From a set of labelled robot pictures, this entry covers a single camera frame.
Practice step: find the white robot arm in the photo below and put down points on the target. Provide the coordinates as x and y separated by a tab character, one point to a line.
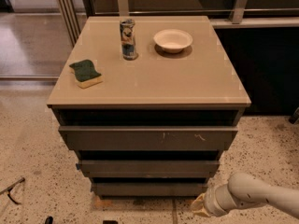
244	191

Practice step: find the grey bottom drawer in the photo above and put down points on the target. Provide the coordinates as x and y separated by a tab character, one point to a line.
148	189

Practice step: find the green yellow sponge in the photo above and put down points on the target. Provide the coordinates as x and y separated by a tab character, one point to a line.
85	73

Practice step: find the dark object bottom edge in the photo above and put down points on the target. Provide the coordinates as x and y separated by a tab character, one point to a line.
110	222

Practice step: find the grey drawer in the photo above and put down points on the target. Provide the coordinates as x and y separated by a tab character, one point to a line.
148	189
148	169
147	138

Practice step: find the tall printed can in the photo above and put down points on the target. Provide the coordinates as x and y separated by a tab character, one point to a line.
127	31

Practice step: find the grey middle drawer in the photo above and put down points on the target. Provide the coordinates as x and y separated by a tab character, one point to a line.
148	169

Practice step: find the black object at floor edge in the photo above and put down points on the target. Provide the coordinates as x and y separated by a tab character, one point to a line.
49	220

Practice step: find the white paper bowl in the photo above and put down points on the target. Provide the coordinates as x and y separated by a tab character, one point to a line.
173	40

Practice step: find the grey drawer cabinet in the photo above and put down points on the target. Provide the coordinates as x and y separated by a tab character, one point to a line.
197	87

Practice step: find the black floor tool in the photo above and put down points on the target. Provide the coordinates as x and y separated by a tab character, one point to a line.
8	190

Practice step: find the grey top drawer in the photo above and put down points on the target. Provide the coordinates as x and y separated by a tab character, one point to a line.
147	138

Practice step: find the metal railing frame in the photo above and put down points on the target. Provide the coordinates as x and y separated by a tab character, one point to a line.
223	13

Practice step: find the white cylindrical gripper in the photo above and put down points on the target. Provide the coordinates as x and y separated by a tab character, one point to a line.
210	202

